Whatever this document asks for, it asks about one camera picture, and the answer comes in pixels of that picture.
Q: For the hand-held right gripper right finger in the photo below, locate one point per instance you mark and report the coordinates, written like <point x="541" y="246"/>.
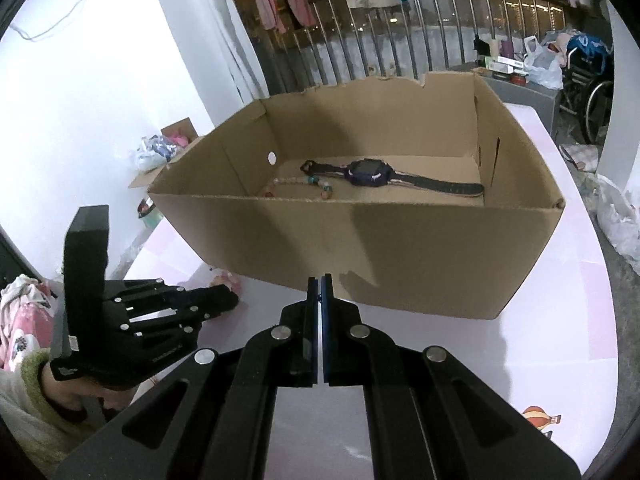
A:
<point x="326" y="310"/>

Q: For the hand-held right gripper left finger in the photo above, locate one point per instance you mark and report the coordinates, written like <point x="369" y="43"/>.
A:
<point x="313" y="310"/>

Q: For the person's left forearm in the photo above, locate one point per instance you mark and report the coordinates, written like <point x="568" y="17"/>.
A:
<point x="30" y="410"/>

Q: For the person's left hand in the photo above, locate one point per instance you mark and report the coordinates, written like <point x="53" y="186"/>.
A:
<point x="70" y="395"/>

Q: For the metal balcony railing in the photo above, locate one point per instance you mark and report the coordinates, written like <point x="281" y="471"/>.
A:
<point x="400" y="45"/>

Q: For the wheelchair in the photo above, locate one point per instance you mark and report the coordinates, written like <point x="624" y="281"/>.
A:
<point x="590" y="85"/>

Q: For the pink flower print blanket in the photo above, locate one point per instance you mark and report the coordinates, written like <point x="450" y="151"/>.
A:
<point x="20" y="320"/>

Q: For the small black item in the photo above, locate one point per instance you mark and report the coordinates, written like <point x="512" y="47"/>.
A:
<point x="482" y="46"/>

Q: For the small printed cardboard box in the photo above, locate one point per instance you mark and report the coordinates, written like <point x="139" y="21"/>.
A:
<point x="182" y="127"/>

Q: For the dark blue smart watch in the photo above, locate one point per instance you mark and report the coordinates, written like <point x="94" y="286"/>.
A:
<point x="370" y="172"/>

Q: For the grey cabinet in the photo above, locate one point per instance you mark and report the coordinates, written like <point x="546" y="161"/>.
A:
<point x="540" y="100"/>

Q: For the white plastic bag with print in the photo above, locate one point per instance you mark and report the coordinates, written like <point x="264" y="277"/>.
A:
<point x="147" y="157"/>

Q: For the white curtain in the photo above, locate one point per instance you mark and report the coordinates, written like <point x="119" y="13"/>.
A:
<point x="225" y="35"/>

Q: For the large cardboard box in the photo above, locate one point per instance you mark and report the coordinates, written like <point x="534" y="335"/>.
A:
<point x="375" y="250"/>

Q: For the white plastic shopping bag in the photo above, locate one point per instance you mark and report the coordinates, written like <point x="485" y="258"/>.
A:
<point x="542" y="67"/>

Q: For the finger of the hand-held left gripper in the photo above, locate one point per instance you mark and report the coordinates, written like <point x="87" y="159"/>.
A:
<point x="190" y="316"/>
<point x="170" y="291"/>

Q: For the white flat box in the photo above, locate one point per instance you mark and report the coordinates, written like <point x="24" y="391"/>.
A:
<point x="505" y="63"/>

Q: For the crumpled white plastic bag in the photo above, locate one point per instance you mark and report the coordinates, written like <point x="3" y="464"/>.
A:
<point x="620" y="220"/>

